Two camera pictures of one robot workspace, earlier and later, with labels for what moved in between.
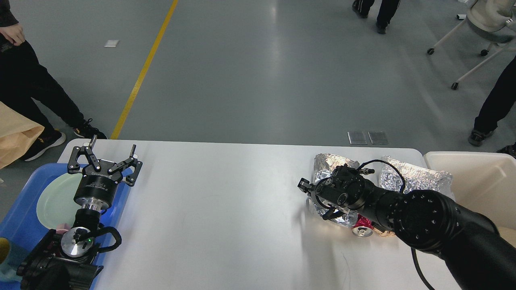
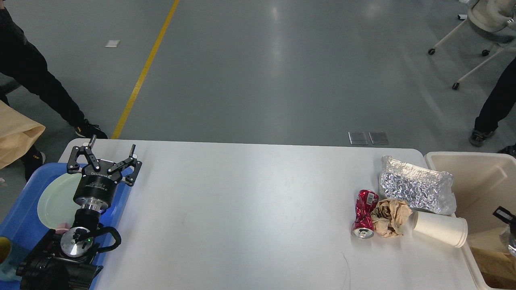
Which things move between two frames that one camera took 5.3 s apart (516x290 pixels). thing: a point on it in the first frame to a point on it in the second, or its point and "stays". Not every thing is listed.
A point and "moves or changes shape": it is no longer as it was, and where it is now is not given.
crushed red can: (363, 228) stays
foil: (324, 164) moves or changes shape
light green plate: (55, 204) stays
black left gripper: (96, 188) stays
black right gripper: (325, 192) to (504, 214)
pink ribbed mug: (61, 228) stays
